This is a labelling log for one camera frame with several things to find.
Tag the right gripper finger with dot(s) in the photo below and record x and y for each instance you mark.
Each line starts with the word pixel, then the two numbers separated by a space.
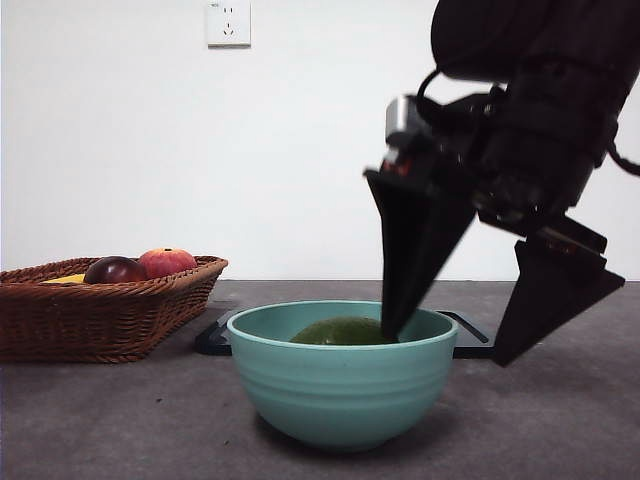
pixel 410 250
pixel 545 300

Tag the yellow banana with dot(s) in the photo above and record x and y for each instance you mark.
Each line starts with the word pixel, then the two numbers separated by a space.
pixel 65 279

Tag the red yellow apple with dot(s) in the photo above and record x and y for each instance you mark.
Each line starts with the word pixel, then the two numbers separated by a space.
pixel 167 262

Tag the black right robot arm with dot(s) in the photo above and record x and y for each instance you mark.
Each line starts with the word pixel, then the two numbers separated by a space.
pixel 550 50

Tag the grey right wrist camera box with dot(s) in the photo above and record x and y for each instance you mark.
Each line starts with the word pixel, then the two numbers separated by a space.
pixel 407 130

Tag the brown wicker basket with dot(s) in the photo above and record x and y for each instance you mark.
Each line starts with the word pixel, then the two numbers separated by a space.
pixel 75 325

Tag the dark red apple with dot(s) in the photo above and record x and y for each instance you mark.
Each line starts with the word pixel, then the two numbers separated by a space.
pixel 115 270

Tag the teal ceramic bowl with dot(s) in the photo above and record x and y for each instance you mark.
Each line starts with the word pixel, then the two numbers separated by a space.
pixel 345 390

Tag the green avocado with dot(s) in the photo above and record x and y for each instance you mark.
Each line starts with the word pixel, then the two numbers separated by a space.
pixel 340 330

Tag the white wall power socket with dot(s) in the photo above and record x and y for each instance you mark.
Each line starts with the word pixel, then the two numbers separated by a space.
pixel 229 25

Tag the black flat tray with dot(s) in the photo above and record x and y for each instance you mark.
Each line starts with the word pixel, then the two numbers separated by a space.
pixel 212 345

